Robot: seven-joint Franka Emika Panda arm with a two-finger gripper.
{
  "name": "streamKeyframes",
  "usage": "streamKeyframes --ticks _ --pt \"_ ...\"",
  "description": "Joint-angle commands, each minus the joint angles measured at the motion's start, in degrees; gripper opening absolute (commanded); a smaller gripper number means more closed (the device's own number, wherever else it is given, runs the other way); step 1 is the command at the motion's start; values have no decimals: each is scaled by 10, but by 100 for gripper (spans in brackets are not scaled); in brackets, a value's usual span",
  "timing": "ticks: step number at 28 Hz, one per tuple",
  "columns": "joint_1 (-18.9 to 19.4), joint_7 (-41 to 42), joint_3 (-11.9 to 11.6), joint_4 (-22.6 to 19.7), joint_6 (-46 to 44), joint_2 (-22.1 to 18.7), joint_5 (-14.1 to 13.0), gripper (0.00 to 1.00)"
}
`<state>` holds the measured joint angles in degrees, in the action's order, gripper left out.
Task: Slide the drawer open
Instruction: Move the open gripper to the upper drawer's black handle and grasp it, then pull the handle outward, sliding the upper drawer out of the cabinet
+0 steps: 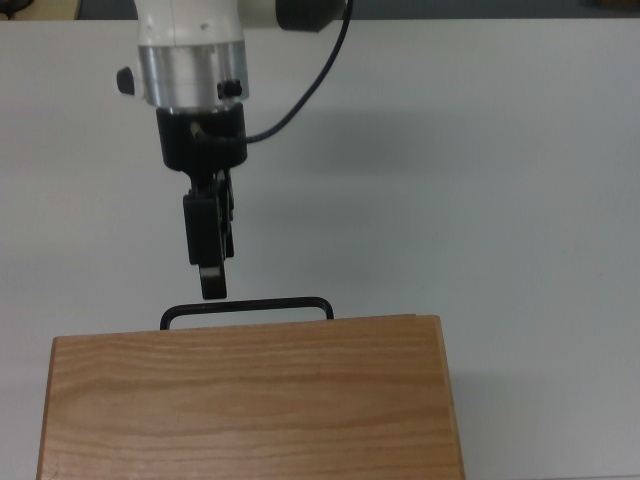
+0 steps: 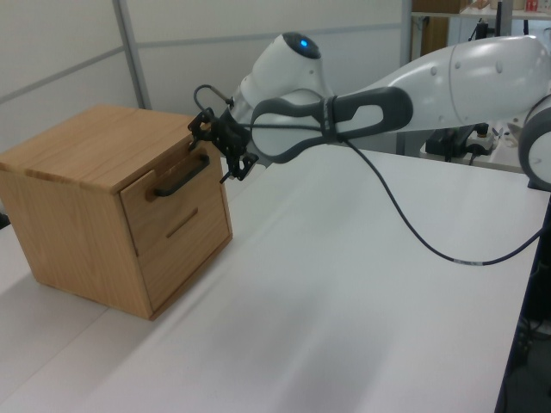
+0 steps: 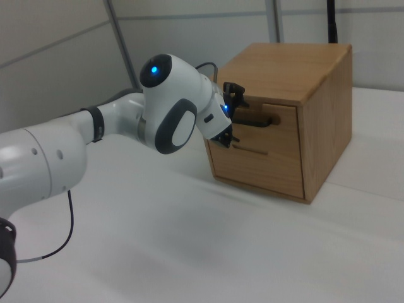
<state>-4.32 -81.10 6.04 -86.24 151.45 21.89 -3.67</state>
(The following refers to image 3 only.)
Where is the grey partition post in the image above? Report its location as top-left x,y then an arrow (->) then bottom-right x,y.
270,0 -> 282,44

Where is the black pole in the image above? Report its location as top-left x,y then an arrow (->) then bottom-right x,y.
326,0 -> 340,44

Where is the black drawer handle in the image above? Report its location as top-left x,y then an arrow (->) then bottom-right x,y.
233,107 -> 273,129

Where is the wooden drawer cabinet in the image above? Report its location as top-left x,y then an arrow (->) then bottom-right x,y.
203,43 -> 353,205

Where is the wooden drawer with slot grip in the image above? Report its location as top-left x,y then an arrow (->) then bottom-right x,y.
206,138 -> 306,200

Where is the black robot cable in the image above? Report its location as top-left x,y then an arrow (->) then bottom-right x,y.
15,61 -> 219,264

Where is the wooden drawer with black handle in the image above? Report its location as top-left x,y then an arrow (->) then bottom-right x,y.
232,102 -> 301,155

